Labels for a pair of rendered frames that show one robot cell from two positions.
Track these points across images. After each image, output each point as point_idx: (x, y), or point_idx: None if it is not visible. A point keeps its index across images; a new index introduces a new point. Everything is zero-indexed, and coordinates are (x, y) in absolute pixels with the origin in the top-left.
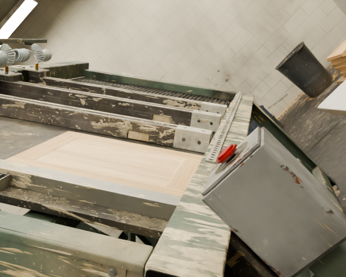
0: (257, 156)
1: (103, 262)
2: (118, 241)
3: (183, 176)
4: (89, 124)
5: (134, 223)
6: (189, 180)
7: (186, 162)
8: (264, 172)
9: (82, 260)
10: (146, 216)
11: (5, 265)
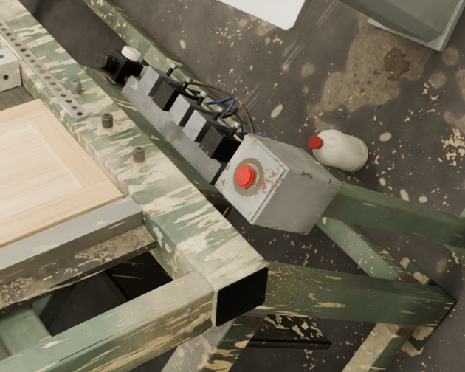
0: (286, 178)
1: (184, 308)
2: (172, 285)
3: (71, 156)
4: None
5: (119, 254)
6: (86, 159)
7: (40, 128)
8: (291, 184)
9: (164, 319)
10: (114, 238)
11: (96, 370)
